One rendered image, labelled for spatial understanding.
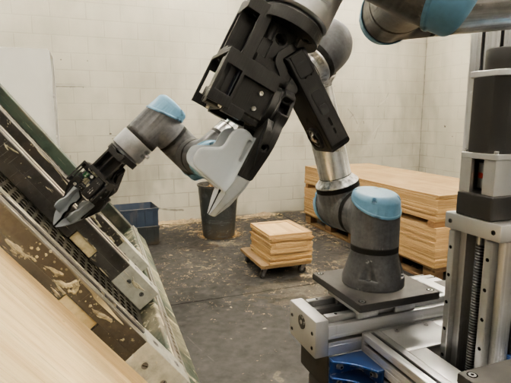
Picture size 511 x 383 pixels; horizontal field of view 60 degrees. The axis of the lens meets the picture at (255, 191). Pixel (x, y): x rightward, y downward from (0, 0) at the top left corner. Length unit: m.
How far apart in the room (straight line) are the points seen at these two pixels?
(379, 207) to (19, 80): 3.96
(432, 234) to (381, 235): 3.05
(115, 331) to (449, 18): 0.73
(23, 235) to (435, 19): 0.69
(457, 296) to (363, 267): 0.21
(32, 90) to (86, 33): 1.67
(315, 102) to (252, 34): 0.09
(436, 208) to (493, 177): 3.14
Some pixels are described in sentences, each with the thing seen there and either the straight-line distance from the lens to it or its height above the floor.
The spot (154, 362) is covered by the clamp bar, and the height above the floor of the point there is 0.98.
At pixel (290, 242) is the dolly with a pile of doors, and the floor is 0.33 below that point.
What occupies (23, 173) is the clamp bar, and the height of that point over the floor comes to 1.30.
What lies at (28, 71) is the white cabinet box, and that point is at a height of 1.84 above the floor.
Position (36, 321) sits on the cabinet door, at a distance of 0.75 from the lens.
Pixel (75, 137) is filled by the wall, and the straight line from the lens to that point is 5.99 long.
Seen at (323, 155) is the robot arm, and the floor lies 1.35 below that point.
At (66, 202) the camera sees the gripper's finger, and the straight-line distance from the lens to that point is 1.02.
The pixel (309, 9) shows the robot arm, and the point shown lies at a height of 1.55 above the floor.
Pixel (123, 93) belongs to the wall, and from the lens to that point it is 6.01.
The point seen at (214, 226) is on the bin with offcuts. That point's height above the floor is 0.16.
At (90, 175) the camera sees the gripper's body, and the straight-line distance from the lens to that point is 0.96.
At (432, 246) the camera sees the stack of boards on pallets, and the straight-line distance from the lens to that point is 4.15.
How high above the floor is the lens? 1.45
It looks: 10 degrees down
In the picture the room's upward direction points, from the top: straight up
